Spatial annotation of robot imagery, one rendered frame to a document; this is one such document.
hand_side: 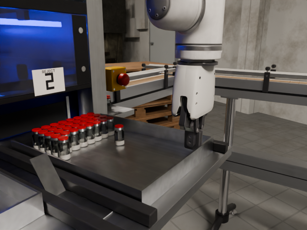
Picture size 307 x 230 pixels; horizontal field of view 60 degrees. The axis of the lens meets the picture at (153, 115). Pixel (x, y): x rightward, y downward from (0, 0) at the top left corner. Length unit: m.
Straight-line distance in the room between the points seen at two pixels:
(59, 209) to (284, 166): 1.19
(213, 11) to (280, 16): 3.87
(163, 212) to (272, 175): 1.11
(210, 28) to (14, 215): 0.40
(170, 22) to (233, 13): 4.45
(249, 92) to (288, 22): 2.97
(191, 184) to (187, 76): 0.19
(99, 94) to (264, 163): 0.94
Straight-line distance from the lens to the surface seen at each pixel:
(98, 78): 0.80
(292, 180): 1.46
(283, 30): 4.28
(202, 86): 0.48
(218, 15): 0.48
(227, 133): 1.47
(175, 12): 0.41
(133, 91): 1.11
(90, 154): 0.59
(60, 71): 0.71
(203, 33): 0.47
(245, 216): 1.96
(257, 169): 1.47
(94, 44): 0.79
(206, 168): 0.53
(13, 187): 0.47
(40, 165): 0.46
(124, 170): 0.51
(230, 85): 1.37
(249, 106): 4.34
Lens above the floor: 1.12
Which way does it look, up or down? 16 degrees down
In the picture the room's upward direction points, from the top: straight up
